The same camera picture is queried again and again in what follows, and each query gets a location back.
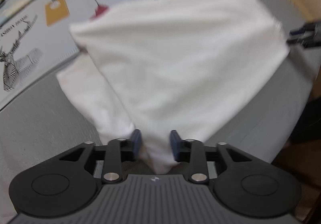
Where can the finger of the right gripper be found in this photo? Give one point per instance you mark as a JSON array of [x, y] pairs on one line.
[[308, 35]]

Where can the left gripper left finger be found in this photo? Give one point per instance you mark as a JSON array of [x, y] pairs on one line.
[[71, 180]]

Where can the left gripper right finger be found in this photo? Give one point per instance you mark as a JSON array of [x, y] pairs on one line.
[[241, 182]]

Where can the white small garment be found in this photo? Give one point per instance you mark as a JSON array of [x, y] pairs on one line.
[[159, 65]]

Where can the printed grey bed sheet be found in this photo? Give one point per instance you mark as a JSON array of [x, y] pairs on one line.
[[38, 121]]

